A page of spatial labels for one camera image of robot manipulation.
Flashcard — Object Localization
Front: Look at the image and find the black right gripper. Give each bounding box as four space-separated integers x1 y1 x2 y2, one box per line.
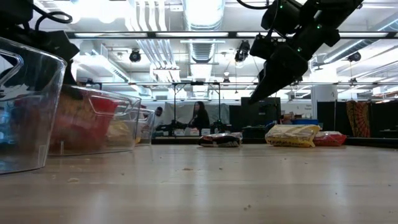
248 14 342 106

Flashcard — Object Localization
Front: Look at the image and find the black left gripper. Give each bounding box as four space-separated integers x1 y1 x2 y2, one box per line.
15 29 81 86

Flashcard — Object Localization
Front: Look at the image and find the black upright panel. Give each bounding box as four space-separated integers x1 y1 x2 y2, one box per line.
241 96 282 128

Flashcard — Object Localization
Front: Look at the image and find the blue crate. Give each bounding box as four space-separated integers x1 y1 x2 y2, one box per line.
291 118 320 126

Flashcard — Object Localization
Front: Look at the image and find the black Fire noodle pack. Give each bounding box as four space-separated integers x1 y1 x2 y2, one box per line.
198 132 243 148

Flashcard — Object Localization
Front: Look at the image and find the person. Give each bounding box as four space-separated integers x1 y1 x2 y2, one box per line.
190 100 211 135
152 106 165 128

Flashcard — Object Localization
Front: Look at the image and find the black ceiling spotlight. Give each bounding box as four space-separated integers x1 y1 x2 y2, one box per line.
347 51 363 63
129 49 142 63

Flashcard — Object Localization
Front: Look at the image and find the grey curtain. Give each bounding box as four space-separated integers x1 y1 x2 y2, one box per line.
164 101 231 131

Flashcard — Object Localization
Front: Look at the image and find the patterned orange cloth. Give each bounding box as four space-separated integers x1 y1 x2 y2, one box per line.
346 100 373 138

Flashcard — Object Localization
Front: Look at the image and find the clear plastic bin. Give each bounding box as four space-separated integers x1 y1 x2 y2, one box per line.
48 83 142 157
135 107 156 146
0 36 68 175

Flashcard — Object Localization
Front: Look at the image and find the black hanging camera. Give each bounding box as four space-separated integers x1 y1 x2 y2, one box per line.
234 39 252 63

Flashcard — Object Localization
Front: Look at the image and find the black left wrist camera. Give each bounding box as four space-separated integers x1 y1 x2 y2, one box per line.
0 0 34 26

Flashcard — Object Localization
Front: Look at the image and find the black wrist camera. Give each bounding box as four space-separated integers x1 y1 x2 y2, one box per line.
260 0 303 35
0 0 34 26

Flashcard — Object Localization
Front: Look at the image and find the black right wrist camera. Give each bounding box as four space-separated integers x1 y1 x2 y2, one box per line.
260 0 303 35

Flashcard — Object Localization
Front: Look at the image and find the silver ceiling duct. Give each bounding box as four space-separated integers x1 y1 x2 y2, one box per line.
182 0 226 74

